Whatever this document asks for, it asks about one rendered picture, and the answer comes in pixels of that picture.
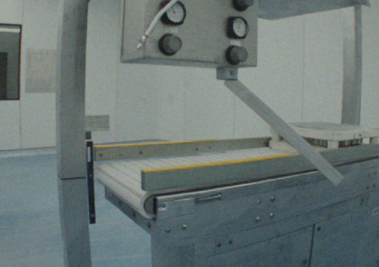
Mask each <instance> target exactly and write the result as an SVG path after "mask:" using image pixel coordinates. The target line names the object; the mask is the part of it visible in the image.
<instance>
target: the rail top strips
mask: <svg viewBox="0 0 379 267"><path fill-rule="evenodd" d="M207 141H219V139H215V138H213V139H207V140H200V141H175V142H163V143H138V144H136V143H126V144H114V145H101V146H94V147H95V148H102V147H114V146H124V147H125V146H147V145H160V144H171V143H195V142H207ZM286 156H293V155H292V154H289V153H286V154H282V155H273V156H265V157H257V158H243V159H236V160H222V161H220V162H214V163H200V164H192V165H184V166H170V167H163V168H155V169H150V168H147V169H141V171H142V172H143V173H151V172H163V171H170V170H177V169H191V168H198V167H205V166H218V165H226V164H231V163H239V162H246V161H254V160H266V159H273V158H285V157H286Z"/></svg>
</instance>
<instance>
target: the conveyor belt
mask: <svg viewBox="0 0 379 267"><path fill-rule="evenodd" d="M286 153H289V154H294V153H291V152H285V151H281V150H277V149H276V150H271V149H259V150H251V151H242V152H225V153H216V154H208V155H190V156H182V157H173V158H156V159H147V160H132V161H122V162H114V163H102V164H100V165H99V166H98V167H97V168H96V171H95V178H96V180H97V181H98V182H99V183H101V184H102V185H104V187H105V188H107V189H109V190H110V191H111V192H112V193H113V194H115V195H116V196H118V197H119V198H121V199H122V200H123V201H124V202H125V203H127V204H128V205H130V206H131V207H133V208H134V209H135V210H136V211H137V212H139V213H140V214H142V215H143V216H145V217H148V218H156V215H155V214H148V213H147V212H145V211H144V201H145V200H146V199H147V198H148V197H149V196H150V195H156V194H162V193H168V192H177V191H183V190H188V189H197V188H203V187H208V186H218V185H223V184H229V183H238V182H244V181H249V180H256V179H258V178H267V177H273V176H279V175H288V174H291V173H293V172H302V171H307V170H312V169H316V168H315V167H314V166H312V167H306V168H302V169H292V170H291V171H286V172H276V173H272V174H266V175H256V176H254V177H250V178H240V179H234V180H225V181H218V182H213V183H203V184H197V185H191V186H182V187H176V188H170V189H160V190H155V191H149V192H145V191H143V190H141V169H147V168H150V169H155V168H163V167H170V166H184V165H192V164H200V163H214V162H220V161H222V160H236V159H243V158H257V157H265V156H273V155H282V154H286ZM377 156H379V155H371V156H367V157H362V158H354V159H351V160H345V161H340V162H335V163H330V164H331V165H332V166H334V165H339V164H344V163H348V162H352V161H357V160H365V159H369V158H376V157H377Z"/></svg>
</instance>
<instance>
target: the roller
mask: <svg viewBox="0 0 379 267"><path fill-rule="evenodd" d="M155 196H156V195H150V196H149V197H148V198H147V199H146V200H145V201H144V211H145V212H147V213H148V214H155V211H156V201H155Z"/></svg>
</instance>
